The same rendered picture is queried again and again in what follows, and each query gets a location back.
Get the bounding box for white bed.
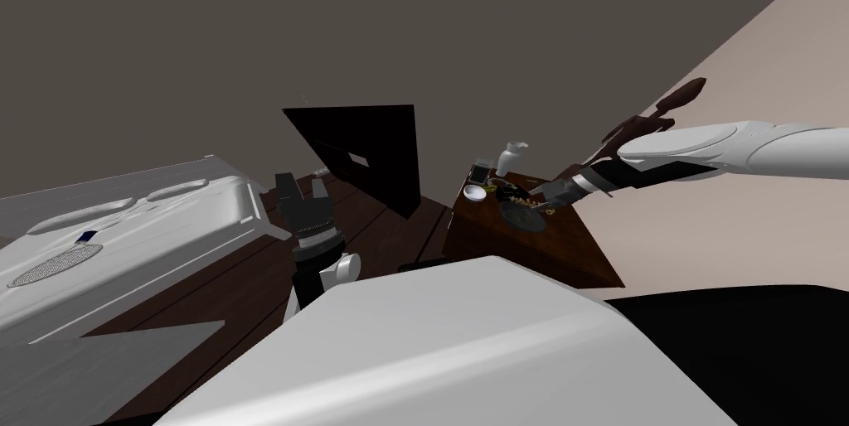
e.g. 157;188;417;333
0;153;294;351

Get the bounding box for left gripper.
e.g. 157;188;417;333
274;172;341;243

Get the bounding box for small grey picture frame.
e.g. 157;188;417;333
468;158;496;186

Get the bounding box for brown wooden side table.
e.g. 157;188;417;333
441;170;626;292

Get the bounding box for white vase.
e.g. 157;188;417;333
496;140;531;177

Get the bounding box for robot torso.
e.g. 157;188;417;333
152;254;740;426

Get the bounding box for dark round plate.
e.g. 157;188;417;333
499;200;549;235

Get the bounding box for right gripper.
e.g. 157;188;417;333
529;177;588;214

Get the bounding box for dark brown wooden chair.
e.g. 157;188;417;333
562;77;708;183

